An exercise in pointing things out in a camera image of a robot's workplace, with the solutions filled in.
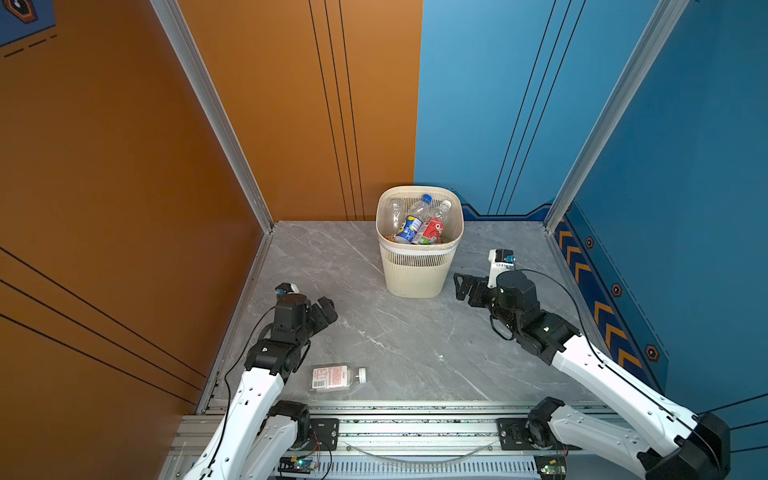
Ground left green circuit board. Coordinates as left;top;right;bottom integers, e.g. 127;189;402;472
277;457;318;475

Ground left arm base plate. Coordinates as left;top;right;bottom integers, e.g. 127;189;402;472
299;417;340;451

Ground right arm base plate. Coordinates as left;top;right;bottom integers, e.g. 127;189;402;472
496;418;580;451

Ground aluminium corner post right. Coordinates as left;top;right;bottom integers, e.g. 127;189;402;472
544;0;689;235

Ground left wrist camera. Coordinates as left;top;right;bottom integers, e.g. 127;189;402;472
275;282;300;298

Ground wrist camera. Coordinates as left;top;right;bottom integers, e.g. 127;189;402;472
487;249;515;289
275;282;300;298

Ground cream plastic waste bin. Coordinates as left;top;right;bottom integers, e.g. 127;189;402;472
375;186;464;299

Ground large clear bottle red cap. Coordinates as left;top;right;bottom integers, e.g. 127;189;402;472
385;197;408;237

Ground red green label bottle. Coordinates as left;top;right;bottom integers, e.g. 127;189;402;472
412;200;452;245

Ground pepsi bottle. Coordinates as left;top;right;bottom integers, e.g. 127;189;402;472
394;194;433;244

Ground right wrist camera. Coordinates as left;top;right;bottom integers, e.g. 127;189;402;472
487;249;515;289

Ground right green circuit board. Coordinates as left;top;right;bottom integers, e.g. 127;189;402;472
535;457;567;480

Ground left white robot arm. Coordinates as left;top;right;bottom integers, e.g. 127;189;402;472
185;284;338;479

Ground aluminium corner post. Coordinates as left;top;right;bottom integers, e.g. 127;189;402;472
544;0;689;235
150;0;274;234

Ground aluminium corner post left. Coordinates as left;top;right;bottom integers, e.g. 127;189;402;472
150;0;274;234

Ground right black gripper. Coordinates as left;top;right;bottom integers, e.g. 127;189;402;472
452;272;522;336

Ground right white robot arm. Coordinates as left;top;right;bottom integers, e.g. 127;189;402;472
454;270;731;479

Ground bottle pink label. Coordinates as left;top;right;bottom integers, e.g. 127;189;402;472
310;365;367;392

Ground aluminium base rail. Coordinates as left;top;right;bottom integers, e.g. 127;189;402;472
158;398;685;480

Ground green circuit board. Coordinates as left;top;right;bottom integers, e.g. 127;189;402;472
535;457;567;480
277;457;318;475

